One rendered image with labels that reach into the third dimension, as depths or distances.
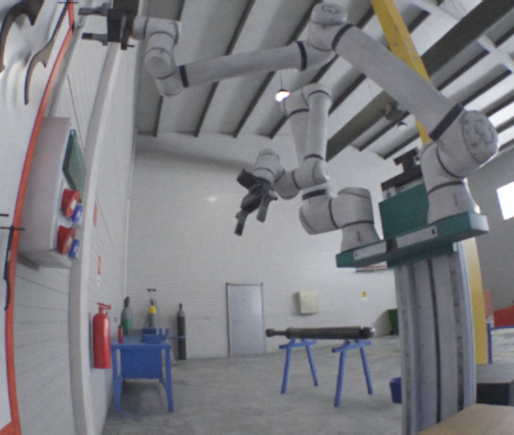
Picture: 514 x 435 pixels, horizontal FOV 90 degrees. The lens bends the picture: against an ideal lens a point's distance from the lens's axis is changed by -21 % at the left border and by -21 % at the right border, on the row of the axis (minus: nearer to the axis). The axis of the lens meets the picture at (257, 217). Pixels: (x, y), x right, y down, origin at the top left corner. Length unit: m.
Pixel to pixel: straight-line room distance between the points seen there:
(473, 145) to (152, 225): 9.25
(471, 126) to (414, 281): 0.73
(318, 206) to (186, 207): 8.67
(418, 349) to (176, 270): 8.55
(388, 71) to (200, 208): 9.31
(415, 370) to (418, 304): 0.28
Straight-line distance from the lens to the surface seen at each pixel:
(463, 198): 1.12
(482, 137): 1.02
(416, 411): 1.51
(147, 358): 5.48
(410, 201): 1.39
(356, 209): 1.41
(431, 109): 1.04
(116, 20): 1.16
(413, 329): 1.44
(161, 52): 1.06
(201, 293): 9.58
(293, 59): 1.21
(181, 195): 10.12
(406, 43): 2.99
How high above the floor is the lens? 1.23
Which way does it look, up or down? 17 degrees up
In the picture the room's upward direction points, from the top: 3 degrees counter-clockwise
